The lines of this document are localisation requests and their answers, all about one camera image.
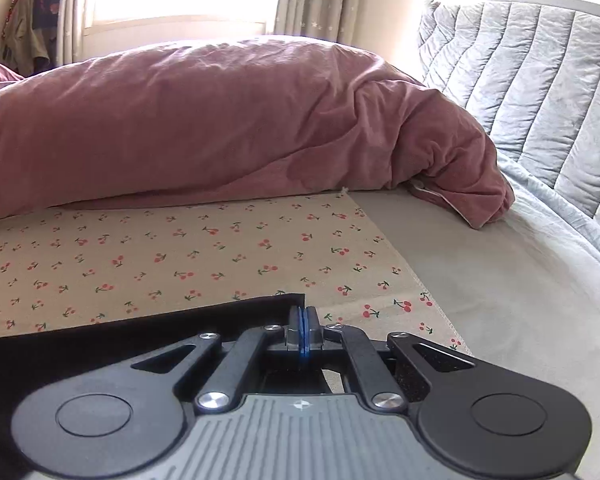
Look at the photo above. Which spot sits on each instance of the pink duvet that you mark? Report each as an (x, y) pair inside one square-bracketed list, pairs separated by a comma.
[(205, 120)]

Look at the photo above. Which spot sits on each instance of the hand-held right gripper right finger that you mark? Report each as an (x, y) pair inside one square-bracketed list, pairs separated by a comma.
[(310, 331)]

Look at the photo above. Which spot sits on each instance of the black pants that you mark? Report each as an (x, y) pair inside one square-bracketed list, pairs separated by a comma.
[(105, 330)]

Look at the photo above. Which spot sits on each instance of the grey quilted blanket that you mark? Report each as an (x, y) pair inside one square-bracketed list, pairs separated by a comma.
[(525, 75)]

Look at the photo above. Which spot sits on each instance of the grey bed sheet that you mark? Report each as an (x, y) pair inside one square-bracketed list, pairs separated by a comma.
[(505, 300)]

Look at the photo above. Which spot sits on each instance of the cherry print bed sheet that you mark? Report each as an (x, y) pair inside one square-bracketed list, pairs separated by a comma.
[(190, 255)]

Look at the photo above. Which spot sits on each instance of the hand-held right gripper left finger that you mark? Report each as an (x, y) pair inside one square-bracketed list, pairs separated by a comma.
[(295, 331)]

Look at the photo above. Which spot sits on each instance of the dark hanging clothes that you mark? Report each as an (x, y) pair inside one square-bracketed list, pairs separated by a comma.
[(42, 15)]

